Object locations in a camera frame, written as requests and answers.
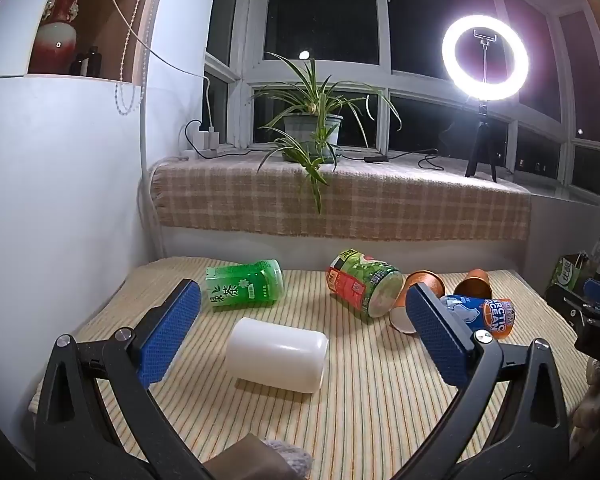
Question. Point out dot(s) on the brown cloth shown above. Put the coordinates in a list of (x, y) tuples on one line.
[(250, 460)]

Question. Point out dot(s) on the striped yellow mat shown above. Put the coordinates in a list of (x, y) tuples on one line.
[(370, 395)]

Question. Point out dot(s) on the spider plant in grey pot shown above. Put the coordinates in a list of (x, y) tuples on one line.
[(312, 130)]

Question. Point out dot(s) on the checked beige cloth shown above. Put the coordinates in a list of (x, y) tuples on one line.
[(380, 200)]

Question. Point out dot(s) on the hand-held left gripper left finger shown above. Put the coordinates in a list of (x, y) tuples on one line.
[(172, 330)]

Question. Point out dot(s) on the green tea can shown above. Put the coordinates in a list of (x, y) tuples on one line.
[(245, 285)]

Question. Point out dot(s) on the green paper bag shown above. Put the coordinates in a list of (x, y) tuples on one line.
[(570, 272)]

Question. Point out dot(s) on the dark glass bottle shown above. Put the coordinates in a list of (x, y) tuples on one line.
[(92, 62)]

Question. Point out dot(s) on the red and white vase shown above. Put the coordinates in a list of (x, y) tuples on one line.
[(57, 35)]

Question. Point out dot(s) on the red and green paper cup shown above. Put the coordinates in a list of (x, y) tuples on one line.
[(362, 282)]

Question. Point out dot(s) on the grey knitted cloth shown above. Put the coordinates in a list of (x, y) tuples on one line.
[(290, 455)]

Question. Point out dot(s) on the white translucent plastic cup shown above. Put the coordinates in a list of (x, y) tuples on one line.
[(277, 355)]

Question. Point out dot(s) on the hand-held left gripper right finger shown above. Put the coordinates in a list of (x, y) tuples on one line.
[(435, 335)]

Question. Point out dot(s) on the white charger plugs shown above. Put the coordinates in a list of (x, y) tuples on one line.
[(207, 139)]

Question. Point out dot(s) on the blue orange drink can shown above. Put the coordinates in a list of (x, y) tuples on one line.
[(485, 312)]

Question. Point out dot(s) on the copper coloured paper cup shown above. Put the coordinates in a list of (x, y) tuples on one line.
[(475, 284), (420, 287)]

